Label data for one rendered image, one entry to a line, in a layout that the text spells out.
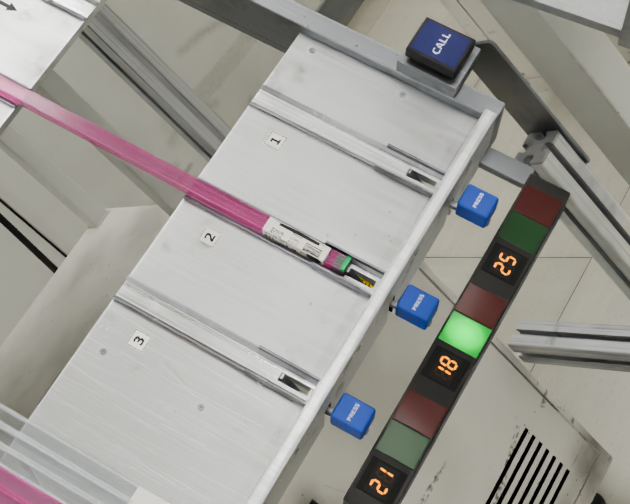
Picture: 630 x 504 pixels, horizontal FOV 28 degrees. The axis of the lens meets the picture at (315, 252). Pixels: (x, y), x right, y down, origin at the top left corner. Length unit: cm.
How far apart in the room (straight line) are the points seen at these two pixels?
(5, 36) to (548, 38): 57
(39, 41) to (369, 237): 36
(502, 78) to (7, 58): 46
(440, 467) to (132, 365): 58
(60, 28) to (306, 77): 24
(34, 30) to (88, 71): 190
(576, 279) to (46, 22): 117
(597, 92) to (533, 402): 43
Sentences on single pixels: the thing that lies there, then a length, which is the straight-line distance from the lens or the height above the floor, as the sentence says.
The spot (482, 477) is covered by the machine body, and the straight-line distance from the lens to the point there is 158.
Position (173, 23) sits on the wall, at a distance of 324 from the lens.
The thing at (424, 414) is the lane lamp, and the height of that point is 65.
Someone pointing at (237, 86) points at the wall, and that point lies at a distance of 332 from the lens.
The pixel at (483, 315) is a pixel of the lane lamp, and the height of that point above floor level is 65.
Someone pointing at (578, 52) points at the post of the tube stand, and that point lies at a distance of 139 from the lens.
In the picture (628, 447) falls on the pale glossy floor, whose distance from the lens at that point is 184.
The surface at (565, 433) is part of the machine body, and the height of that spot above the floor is 16.
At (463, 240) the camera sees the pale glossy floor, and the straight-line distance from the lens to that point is 240.
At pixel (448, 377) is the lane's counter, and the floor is 65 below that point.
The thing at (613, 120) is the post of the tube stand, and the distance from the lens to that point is 145.
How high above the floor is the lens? 126
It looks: 27 degrees down
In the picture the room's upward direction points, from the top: 46 degrees counter-clockwise
